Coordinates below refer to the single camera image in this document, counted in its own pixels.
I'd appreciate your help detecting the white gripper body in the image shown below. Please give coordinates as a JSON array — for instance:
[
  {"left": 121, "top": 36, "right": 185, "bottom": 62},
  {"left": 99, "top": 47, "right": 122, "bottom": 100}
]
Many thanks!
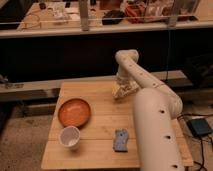
[{"left": 112, "top": 76, "right": 139, "bottom": 100}]

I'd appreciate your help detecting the blue sponge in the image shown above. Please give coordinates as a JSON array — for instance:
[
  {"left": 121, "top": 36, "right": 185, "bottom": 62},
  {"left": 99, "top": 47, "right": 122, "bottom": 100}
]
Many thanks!
[{"left": 113, "top": 129, "right": 129, "bottom": 152}]

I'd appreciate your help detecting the black bag on shelf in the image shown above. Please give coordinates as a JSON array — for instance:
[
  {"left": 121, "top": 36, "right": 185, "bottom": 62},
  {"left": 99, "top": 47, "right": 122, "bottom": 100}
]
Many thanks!
[{"left": 102, "top": 10, "right": 125, "bottom": 25}]

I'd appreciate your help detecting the metal shelf post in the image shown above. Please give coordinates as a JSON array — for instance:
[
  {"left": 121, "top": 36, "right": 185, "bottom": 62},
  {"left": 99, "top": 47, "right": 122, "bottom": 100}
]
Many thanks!
[
  {"left": 79, "top": 0, "right": 89, "bottom": 31},
  {"left": 167, "top": 0, "right": 182, "bottom": 28}
]

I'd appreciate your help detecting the white cup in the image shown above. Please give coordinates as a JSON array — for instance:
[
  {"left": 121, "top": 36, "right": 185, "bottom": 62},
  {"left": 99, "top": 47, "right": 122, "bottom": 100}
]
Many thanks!
[{"left": 58, "top": 126, "right": 80, "bottom": 151}]

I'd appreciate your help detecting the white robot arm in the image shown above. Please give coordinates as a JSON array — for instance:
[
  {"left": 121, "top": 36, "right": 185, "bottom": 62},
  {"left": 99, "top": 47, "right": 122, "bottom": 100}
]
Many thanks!
[{"left": 113, "top": 49, "right": 185, "bottom": 171}]

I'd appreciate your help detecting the black power adapter box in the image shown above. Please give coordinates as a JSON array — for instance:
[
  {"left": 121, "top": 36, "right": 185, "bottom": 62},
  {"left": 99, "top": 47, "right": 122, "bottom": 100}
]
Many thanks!
[{"left": 186, "top": 118, "right": 213, "bottom": 138}]

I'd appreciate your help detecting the metal shelf post left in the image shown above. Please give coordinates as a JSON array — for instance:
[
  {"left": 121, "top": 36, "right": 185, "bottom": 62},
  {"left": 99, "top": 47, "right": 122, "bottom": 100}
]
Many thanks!
[{"left": 79, "top": 0, "right": 89, "bottom": 31}]

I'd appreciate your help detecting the metal shelf post right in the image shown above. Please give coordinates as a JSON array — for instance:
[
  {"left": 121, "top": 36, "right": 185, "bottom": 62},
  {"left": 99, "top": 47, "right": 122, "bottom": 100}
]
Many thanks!
[{"left": 167, "top": 0, "right": 182, "bottom": 28}]

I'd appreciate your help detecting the red object on shelf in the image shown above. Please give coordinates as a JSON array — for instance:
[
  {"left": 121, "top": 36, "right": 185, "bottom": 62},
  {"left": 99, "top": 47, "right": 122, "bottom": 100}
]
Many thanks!
[{"left": 125, "top": 4, "right": 145, "bottom": 23}]

